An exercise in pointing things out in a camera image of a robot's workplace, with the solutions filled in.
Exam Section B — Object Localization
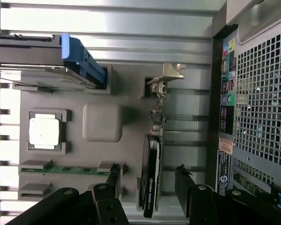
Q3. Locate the green RAM stick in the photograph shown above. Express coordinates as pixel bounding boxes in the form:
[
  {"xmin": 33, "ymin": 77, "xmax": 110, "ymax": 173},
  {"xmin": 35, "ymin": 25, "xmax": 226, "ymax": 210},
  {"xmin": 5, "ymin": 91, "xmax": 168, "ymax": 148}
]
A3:
[{"xmin": 21, "ymin": 165, "xmax": 111, "ymax": 175}]

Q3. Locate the silver CPU chip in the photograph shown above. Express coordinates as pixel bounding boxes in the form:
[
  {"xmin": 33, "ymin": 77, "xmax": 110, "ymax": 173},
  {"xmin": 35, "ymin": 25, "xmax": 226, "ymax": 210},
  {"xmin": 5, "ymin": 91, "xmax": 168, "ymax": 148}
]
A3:
[{"xmin": 29, "ymin": 113, "xmax": 61, "ymax": 150}]

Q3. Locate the grey plastic parts rack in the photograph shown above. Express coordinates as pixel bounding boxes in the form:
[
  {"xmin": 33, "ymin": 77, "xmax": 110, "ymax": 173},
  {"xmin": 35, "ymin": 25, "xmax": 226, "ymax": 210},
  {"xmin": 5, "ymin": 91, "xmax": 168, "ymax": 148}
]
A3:
[{"xmin": 12, "ymin": 65, "xmax": 156, "ymax": 211}]

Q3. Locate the black open PC case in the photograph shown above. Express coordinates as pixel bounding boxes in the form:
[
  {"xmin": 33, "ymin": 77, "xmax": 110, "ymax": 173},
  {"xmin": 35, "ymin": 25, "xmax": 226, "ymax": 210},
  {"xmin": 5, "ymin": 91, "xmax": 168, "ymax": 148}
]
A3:
[{"xmin": 206, "ymin": 0, "xmax": 281, "ymax": 225}]

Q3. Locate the hard disk in blue caddy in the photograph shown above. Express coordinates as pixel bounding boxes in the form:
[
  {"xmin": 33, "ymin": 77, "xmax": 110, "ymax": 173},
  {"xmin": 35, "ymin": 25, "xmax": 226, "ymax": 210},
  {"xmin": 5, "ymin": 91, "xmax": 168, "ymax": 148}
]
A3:
[{"xmin": 0, "ymin": 31, "xmax": 108, "ymax": 91}]

